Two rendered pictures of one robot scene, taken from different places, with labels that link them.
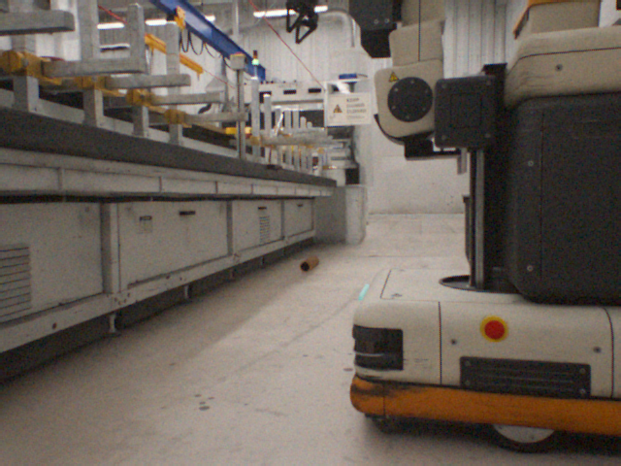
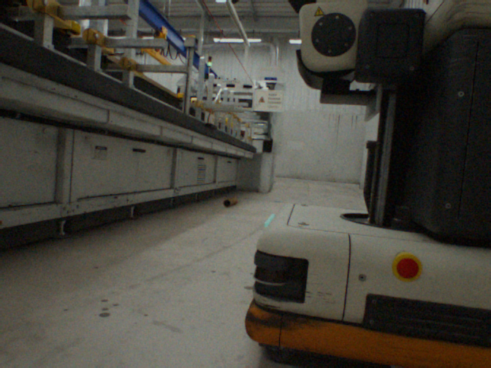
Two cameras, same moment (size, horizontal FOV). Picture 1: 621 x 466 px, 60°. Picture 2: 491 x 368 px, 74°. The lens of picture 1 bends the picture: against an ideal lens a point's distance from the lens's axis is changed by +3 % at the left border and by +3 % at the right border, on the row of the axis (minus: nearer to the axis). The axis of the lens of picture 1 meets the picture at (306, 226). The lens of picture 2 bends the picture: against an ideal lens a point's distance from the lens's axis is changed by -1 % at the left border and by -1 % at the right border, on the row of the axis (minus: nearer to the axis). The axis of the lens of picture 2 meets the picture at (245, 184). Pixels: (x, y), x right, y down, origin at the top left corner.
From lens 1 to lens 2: 0.46 m
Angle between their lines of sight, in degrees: 2
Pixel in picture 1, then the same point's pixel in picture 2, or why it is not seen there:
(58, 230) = (14, 142)
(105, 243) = (60, 161)
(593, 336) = not seen: outside the picture
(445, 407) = (345, 345)
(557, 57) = not seen: outside the picture
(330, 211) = (250, 169)
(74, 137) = (12, 46)
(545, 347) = (459, 290)
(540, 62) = not seen: outside the picture
